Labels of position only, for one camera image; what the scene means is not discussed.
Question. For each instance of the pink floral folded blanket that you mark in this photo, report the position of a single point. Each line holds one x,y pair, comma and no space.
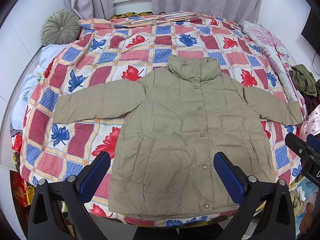
279,58

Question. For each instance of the khaki puffer jacket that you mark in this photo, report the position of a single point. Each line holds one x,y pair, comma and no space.
176,119

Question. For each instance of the black monitor on wall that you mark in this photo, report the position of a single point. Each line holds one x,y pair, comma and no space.
311,31

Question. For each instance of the round green pleated cushion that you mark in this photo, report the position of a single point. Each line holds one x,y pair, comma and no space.
60,28

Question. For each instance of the olive green crumpled garment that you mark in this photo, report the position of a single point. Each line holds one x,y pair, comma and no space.
303,80

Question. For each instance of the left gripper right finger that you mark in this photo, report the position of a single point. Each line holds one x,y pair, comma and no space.
277,220

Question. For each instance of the dark maroon garment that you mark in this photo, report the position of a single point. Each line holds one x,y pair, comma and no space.
311,102

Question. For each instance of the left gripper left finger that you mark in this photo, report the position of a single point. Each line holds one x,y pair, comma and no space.
46,220

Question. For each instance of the pink satin garment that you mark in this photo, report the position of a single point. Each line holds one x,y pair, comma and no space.
311,125

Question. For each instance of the light blue floral pillow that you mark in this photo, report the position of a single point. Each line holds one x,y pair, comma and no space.
29,84

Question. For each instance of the leaf patterned patchwork quilt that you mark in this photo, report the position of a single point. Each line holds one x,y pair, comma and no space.
128,49

